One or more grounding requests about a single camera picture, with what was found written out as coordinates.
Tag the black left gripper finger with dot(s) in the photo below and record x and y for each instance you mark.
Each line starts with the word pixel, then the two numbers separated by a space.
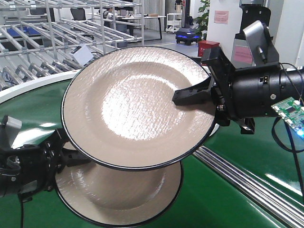
pixel 73 158

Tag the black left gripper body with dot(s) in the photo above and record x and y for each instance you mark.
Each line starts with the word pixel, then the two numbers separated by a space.
pixel 31 168

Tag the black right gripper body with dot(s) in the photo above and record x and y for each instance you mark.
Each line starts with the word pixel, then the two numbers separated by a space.
pixel 245 93

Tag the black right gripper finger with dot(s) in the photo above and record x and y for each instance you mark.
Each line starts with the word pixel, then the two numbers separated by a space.
pixel 194 95

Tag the beige plate with black rim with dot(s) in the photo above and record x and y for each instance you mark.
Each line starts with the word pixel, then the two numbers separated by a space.
pixel 119 112

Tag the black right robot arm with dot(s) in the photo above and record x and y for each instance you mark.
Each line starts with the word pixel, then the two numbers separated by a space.
pixel 292 85

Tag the red box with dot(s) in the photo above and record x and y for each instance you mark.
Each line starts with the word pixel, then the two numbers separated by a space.
pixel 205 46

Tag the green circuit board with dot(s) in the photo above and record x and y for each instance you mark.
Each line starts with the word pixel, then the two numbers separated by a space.
pixel 291 111

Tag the black mobile robot blue lights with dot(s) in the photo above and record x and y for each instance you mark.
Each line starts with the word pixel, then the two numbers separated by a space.
pixel 187 35

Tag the white outer conveyor rim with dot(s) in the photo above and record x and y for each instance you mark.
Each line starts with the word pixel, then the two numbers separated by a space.
pixel 16 90

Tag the white table in background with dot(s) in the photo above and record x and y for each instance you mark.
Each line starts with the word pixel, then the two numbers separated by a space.
pixel 139 21

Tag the white control box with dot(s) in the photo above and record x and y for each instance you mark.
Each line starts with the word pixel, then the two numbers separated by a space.
pixel 81 54

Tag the steel conveyor rollers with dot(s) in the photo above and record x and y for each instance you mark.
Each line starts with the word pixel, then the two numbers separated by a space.
pixel 281 206

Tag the metal roller rack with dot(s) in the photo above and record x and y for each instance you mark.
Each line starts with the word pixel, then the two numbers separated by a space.
pixel 36 36

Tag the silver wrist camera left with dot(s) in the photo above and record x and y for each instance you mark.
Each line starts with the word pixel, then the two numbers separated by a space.
pixel 9 129

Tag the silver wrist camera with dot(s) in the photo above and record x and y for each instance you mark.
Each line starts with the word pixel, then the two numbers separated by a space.
pixel 260 44
pixel 9 129

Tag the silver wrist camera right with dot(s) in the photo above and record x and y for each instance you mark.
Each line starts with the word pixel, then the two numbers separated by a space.
pixel 260 44

